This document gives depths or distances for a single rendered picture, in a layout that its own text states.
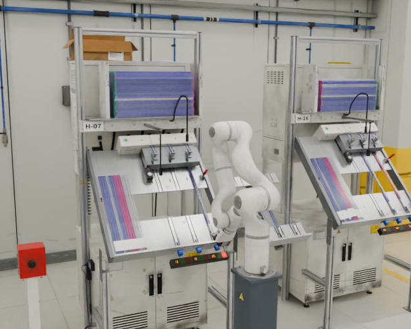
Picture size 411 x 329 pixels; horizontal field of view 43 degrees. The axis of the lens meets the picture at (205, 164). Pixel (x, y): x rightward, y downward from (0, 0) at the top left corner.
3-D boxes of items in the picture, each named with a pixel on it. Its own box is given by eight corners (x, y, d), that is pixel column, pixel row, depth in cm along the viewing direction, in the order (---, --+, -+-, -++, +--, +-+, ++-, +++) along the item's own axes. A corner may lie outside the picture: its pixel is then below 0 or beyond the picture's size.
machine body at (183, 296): (207, 332, 336) (208, 240, 324) (100, 356, 307) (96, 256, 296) (171, 293, 394) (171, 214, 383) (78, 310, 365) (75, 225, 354)
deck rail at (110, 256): (112, 262, 271) (114, 257, 266) (108, 263, 270) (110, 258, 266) (88, 156, 309) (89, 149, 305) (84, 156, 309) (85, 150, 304)
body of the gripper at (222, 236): (222, 234, 270) (216, 245, 278) (239, 232, 274) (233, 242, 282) (218, 221, 274) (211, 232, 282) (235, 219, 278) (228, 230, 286)
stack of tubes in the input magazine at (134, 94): (194, 115, 322) (195, 71, 317) (114, 118, 301) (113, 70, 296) (186, 113, 333) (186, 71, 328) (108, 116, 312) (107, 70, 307)
